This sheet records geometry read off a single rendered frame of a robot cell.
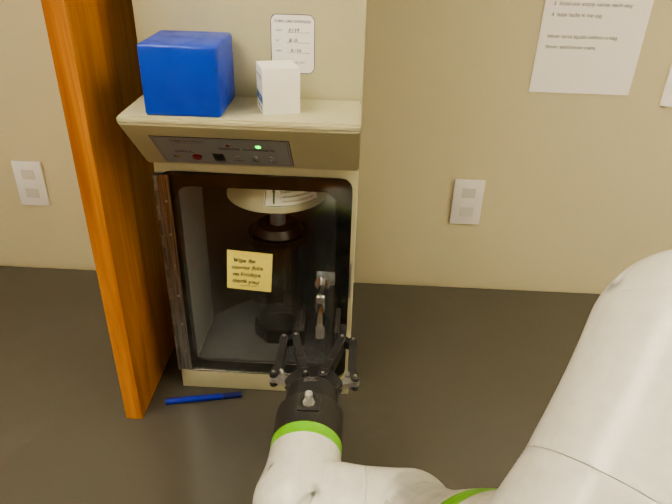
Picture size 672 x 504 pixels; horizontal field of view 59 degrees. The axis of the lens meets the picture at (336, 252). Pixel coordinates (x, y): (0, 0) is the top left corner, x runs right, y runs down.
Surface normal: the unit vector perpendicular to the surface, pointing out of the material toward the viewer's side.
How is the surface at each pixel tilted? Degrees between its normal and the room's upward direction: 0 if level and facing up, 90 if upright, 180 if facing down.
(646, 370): 41
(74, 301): 0
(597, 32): 90
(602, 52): 90
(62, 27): 90
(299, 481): 11
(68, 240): 90
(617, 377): 45
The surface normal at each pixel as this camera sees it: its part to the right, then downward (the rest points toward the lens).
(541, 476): -0.69, -0.69
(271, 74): 0.26, 0.49
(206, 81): -0.04, 0.50
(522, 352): 0.03, -0.87
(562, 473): -0.59, -0.69
